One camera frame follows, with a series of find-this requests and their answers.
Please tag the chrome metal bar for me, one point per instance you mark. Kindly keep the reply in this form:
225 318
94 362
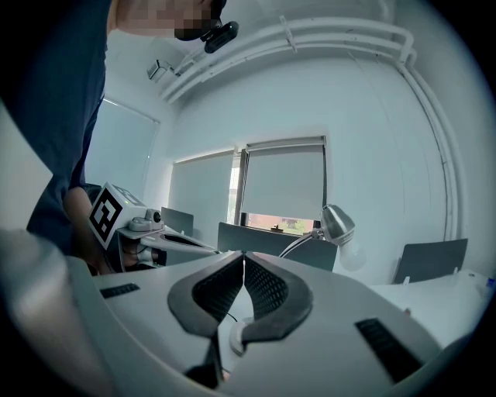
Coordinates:
338 225

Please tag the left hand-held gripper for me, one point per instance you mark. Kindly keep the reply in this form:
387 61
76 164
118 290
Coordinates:
104 217

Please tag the person's head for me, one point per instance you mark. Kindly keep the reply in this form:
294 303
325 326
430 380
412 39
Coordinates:
155 17

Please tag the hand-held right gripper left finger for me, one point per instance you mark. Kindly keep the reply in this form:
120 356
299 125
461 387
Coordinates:
215 296

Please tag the white ceiling pipe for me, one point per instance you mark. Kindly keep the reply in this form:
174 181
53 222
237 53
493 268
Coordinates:
329 24
329 43
329 34

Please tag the person's dark blue shirt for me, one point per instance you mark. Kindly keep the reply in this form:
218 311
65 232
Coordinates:
50 97

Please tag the black head-worn camera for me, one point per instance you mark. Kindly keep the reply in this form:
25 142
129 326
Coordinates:
221 35

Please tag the window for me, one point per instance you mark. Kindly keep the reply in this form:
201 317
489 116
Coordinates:
288 224

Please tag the white ceiling junction box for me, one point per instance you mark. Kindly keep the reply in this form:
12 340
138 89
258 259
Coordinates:
158 70

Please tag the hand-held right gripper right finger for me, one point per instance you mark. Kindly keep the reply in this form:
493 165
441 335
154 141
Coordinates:
271 302

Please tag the wide dark grey desk divider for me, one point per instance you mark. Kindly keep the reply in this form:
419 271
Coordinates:
271 244

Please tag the white roller blind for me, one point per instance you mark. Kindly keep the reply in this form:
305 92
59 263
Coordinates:
283 178
120 151
201 194

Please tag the white pipe bracket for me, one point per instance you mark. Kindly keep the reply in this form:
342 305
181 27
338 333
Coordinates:
288 33

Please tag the person's left forearm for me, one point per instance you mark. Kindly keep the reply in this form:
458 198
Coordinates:
77 223

